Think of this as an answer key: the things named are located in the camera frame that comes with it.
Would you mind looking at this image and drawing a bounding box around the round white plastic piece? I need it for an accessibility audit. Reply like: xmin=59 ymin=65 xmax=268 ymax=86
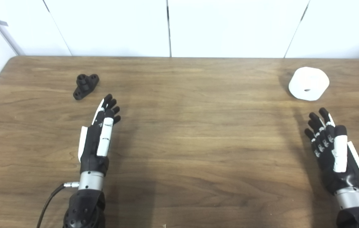
xmin=288 ymin=67 xmax=330 ymax=101

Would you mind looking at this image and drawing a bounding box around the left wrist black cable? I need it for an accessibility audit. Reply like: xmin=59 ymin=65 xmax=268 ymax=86
xmin=36 ymin=182 xmax=80 ymax=228

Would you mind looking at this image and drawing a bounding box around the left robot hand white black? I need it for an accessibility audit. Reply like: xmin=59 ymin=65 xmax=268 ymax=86
xmin=77 ymin=94 xmax=121 ymax=176

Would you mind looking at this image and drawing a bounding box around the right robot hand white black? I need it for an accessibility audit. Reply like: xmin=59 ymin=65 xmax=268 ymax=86
xmin=304 ymin=108 xmax=359 ymax=195

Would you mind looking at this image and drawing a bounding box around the black plastic holder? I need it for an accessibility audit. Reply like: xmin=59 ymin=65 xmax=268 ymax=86
xmin=73 ymin=74 xmax=100 ymax=101

